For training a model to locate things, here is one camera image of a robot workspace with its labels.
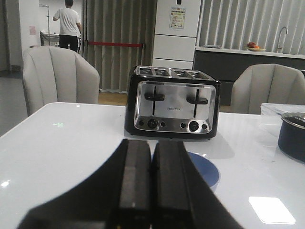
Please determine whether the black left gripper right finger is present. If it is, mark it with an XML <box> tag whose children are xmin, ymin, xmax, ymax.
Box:
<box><xmin>152</xmin><ymin>141</ymin><xmax>242</xmax><ymax>229</ymax></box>

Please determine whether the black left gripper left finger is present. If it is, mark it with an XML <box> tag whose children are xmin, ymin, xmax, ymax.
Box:
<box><xmin>18</xmin><ymin>139</ymin><xmax>151</xmax><ymax>229</ymax></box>

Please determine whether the blue bowl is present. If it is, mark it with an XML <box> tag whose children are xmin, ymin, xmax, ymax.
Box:
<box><xmin>188</xmin><ymin>152</ymin><xmax>220</xmax><ymax>192</ymax></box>

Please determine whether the black chrome four-slot toaster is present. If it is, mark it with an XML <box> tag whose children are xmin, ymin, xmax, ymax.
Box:
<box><xmin>125</xmin><ymin>65</ymin><xmax>221</xmax><ymax>139</ymax></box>

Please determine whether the clear plastic storage box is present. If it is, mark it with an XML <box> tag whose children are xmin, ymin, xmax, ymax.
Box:
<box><xmin>260</xmin><ymin>103</ymin><xmax>305</xmax><ymax>115</ymax></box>

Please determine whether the dark blue saucepan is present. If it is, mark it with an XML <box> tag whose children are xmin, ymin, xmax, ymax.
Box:
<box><xmin>278</xmin><ymin>120</ymin><xmax>305</xmax><ymax>162</ymax></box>

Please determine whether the beige armchair left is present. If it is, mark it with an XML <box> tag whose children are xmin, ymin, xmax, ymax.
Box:
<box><xmin>22</xmin><ymin>46</ymin><xmax>100</xmax><ymax>115</ymax></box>

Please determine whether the beige armchair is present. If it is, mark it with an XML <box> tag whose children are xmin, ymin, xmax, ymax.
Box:
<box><xmin>231</xmin><ymin>63</ymin><xmax>305</xmax><ymax>114</ymax></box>
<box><xmin>22</xmin><ymin>46</ymin><xmax>100</xmax><ymax>115</ymax></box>

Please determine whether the glass pot lid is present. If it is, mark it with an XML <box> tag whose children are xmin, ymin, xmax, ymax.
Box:
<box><xmin>281</xmin><ymin>112</ymin><xmax>305</xmax><ymax>129</ymax></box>

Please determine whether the dark kitchen counter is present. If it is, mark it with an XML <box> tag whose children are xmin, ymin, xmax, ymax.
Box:
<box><xmin>193</xmin><ymin>47</ymin><xmax>305</xmax><ymax>106</ymax></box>

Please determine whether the beige armchair right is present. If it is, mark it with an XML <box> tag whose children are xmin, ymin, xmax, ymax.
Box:
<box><xmin>231</xmin><ymin>63</ymin><xmax>305</xmax><ymax>114</ymax></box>

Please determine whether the red barrier belt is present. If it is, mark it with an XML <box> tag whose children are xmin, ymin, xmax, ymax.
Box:
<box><xmin>87</xmin><ymin>41</ymin><xmax>144</xmax><ymax>48</ymax></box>

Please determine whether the grey curtain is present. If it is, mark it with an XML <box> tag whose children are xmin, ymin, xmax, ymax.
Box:
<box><xmin>81</xmin><ymin>0</ymin><xmax>157</xmax><ymax>92</ymax></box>

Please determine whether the fruit bowl on counter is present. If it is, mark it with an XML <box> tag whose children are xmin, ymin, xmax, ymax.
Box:
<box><xmin>245</xmin><ymin>42</ymin><xmax>266</xmax><ymax>52</ymax></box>

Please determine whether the person in white shirt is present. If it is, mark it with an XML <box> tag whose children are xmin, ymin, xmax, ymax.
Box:
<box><xmin>53</xmin><ymin>0</ymin><xmax>81</xmax><ymax>52</ymax></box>

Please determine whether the white refrigerator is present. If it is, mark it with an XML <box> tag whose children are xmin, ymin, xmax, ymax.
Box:
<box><xmin>152</xmin><ymin>0</ymin><xmax>202</xmax><ymax>69</ymax></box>

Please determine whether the chrome kitchen faucet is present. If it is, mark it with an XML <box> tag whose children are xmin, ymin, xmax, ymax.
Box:
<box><xmin>276</xmin><ymin>26</ymin><xmax>288</xmax><ymax>53</ymax></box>

